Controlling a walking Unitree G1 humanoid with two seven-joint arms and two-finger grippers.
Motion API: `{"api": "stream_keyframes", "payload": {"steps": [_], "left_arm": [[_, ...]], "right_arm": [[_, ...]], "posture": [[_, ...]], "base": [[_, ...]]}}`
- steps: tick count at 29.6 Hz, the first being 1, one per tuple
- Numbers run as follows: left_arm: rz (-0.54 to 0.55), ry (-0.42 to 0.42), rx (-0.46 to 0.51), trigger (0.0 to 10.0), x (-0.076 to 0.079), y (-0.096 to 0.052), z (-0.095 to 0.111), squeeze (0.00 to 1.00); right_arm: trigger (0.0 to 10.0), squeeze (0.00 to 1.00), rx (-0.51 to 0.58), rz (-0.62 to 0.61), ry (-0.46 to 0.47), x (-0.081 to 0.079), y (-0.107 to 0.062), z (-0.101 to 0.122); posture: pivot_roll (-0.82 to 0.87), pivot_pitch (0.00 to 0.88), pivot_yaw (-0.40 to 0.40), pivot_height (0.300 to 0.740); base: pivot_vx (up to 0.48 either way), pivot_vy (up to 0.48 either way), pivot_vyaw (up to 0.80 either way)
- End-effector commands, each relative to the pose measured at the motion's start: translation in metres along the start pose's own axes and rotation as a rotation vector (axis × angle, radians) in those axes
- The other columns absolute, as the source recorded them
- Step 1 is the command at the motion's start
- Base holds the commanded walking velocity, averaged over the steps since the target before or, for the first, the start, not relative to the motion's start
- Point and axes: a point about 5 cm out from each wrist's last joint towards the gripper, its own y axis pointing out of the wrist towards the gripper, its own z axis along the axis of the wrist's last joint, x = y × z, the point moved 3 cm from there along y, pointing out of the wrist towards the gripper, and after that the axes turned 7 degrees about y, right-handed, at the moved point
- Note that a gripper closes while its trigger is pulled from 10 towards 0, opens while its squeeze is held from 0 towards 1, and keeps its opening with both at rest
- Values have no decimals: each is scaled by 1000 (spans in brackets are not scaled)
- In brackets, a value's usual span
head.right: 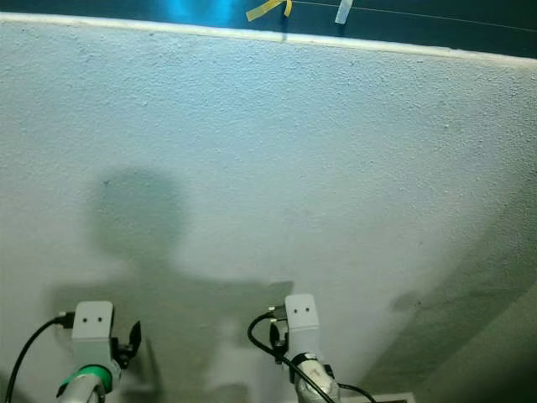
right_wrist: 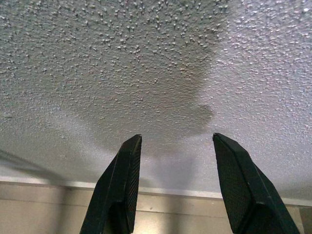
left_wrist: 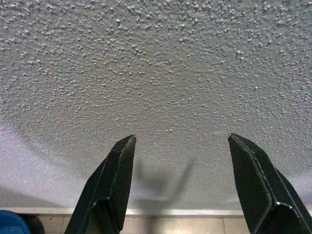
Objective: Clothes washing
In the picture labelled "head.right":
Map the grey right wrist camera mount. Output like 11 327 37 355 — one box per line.
284 293 321 359

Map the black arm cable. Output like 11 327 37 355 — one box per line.
248 306 379 403
6 312 76 403

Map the yellow tape strip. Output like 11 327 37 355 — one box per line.
245 0 294 23

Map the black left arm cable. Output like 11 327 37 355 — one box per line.
6 312 76 403

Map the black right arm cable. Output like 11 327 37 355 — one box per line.
248 306 379 403

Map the white tape strip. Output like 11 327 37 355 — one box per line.
335 0 354 25

